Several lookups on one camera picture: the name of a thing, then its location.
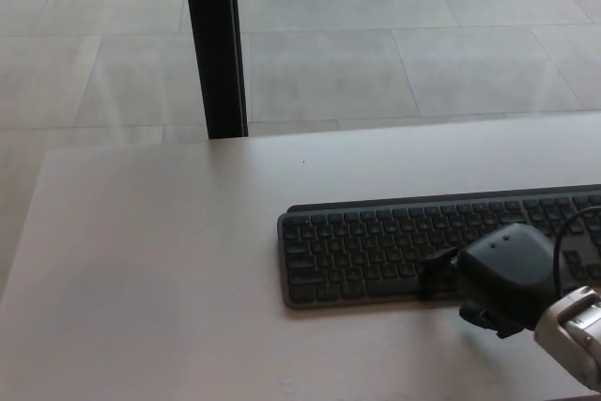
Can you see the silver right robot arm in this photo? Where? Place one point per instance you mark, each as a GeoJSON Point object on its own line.
{"type": "Point", "coordinates": [573, 330]}

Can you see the black vertical window frame post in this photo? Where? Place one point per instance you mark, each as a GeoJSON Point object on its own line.
{"type": "Point", "coordinates": [213, 44]}

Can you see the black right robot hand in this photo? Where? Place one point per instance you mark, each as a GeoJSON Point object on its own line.
{"type": "Point", "coordinates": [507, 274]}

